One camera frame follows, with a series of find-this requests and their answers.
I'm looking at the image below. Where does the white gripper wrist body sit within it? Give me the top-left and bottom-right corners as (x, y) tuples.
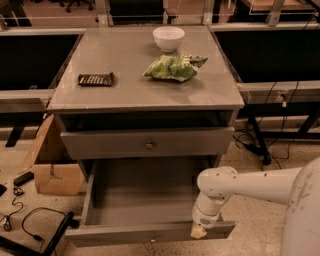
(192, 193), (223, 229)

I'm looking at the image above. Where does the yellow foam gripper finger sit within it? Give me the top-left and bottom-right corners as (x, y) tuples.
(190, 223), (207, 239)

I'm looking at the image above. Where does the grey drawer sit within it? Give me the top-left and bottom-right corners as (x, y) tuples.
(61, 127), (234, 160)
(64, 158), (236, 248)

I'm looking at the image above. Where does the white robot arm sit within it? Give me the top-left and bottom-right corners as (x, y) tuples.
(191, 158), (320, 256)

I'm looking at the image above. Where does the grey top drawer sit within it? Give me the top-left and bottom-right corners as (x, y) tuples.
(61, 127), (234, 160)

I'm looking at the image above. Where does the grey drawer cabinet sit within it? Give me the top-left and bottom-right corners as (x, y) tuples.
(48, 26), (244, 173)

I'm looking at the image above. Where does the black table leg right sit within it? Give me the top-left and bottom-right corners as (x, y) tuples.
(248, 113), (271, 165)

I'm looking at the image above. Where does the green chip bag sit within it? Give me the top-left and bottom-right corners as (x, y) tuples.
(143, 55), (208, 82)

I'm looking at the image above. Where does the brown cardboard box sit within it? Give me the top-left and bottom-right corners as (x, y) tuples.
(20, 115), (86, 196)

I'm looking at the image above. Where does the dark snack bar wrapper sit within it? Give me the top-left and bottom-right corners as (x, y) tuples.
(78, 72), (115, 87)

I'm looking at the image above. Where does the white ceramic bowl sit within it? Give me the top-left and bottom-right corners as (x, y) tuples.
(153, 26), (185, 52)

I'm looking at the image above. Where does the small black box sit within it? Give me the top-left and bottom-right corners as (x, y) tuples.
(13, 171), (34, 187)

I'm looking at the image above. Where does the black metal stand base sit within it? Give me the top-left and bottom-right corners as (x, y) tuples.
(0, 210), (81, 256)

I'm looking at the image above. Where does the black office chair base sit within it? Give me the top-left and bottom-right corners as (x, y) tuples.
(58, 0), (94, 13)

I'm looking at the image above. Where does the black cables right floor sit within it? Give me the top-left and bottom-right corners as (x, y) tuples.
(232, 81), (301, 171)

